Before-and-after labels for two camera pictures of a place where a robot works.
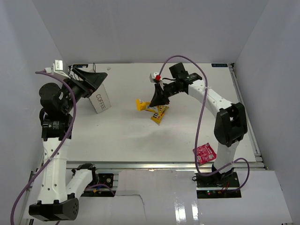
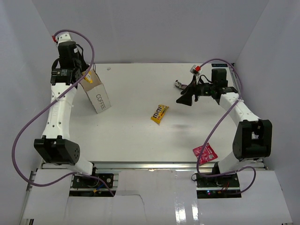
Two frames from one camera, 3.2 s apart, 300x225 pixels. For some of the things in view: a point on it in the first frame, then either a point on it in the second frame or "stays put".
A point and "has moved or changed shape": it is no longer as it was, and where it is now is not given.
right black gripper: x=160 y=98 → x=186 y=98
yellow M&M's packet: x=157 y=117 stays put
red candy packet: x=205 y=153 stays put
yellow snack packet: x=141 y=105 has moved or changed shape
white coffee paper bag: x=100 y=99 stays put
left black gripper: x=94 y=79 → x=84 y=66
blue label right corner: x=220 y=65 stays put
